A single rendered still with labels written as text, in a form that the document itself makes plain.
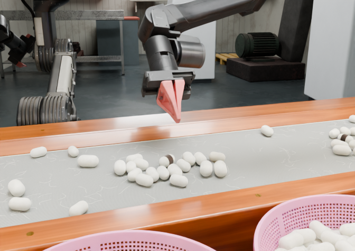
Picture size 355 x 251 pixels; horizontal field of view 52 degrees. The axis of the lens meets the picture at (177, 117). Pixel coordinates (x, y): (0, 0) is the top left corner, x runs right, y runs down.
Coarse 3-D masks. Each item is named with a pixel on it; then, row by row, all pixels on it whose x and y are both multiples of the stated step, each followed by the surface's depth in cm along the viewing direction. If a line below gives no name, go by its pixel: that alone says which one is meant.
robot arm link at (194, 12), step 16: (208, 0) 89; (224, 0) 91; (240, 0) 94; (256, 0) 97; (144, 16) 78; (176, 16) 80; (192, 16) 84; (208, 16) 88; (224, 16) 93; (144, 32) 80
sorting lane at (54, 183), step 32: (288, 128) 88; (320, 128) 88; (0, 160) 69; (32, 160) 69; (64, 160) 69; (256, 160) 69; (288, 160) 69; (320, 160) 69; (352, 160) 69; (0, 192) 57; (32, 192) 57; (64, 192) 57; (96, 192) 57; (128, 192) 57; (160, 192) 57; (192, 192) 57; (0, 224) 49
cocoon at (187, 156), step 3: (183, 153) 68; (186, 153) 67; (189, 153) 67; (183, 156) 68; (186, 156) 66; (189, 156) 66; (192, 156) 66; (183, 159) 67; (186, 159) 66; (189, 159) 66; (192, 159) 66; (189, 162) 66; (192, 162) 66
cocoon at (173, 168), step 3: (171, 165) 62; (174, 165) 62; (168, 168) 62; (171, 168) 62; (174, 168) 61; (177, 168) 61; (171, 171) 61; (174, 171) 61; (177, 171) 60; (180, 171) 61; (171, 174) 61; (180, 174) 61
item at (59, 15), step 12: (0, 12) 525; (12, 12) 528; (24, 12) 530; (60, 12) 537; (72, 12) 540; (84, 12) 542; (96, 12) 545; (108, 12) 547; (120, 12) 550; (120, 24) 558; (120, 36) 563; (0, 60) 547; (24, 60) 574; (84, 60) 574; (96, 60) 574; (108, 60) 574; (120, 60) 576
